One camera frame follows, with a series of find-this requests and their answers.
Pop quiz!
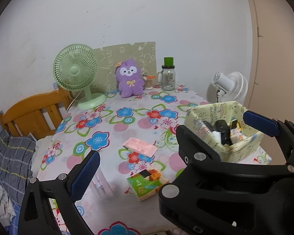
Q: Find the cartoon small carton box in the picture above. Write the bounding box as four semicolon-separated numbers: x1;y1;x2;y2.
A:
230;120;244;144

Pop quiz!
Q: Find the green patterned board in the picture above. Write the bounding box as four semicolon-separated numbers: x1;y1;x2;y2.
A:
91;42;157;93

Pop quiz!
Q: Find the white standing fan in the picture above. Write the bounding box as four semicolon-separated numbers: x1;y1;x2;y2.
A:
207;72;248;104

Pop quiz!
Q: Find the small jar orange lid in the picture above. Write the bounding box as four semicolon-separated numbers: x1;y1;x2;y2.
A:
143;75;156;90

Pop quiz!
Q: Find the grey plaid pillow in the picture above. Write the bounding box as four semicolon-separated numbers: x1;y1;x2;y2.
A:
0;129;36;205

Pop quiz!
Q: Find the wooden bed headboard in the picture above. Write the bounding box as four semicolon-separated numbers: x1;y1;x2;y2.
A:
0;89;69;139

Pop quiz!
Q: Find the glass jar green lid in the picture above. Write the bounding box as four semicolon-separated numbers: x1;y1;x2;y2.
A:
157;57;176;91

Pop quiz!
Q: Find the floral tablecloth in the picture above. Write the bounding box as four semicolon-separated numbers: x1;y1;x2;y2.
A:
36;85;272;235

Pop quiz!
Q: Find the yellow cartoon storage box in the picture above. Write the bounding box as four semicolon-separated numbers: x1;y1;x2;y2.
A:
184;101;264;162

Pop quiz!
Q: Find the purple plush toy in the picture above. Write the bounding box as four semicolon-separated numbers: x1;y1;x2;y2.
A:
115;60;144;98

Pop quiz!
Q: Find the white crumpled cloth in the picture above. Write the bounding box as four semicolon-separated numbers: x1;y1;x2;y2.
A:
0;186;16;227

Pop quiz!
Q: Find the beige door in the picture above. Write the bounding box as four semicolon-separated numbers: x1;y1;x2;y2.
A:
242;0;294;165

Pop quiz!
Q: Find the green desk fan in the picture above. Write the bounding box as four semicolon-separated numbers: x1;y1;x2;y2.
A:
53;43;107;110

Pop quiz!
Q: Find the pink paper packet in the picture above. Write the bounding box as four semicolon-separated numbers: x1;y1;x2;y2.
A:
123;137;158;157

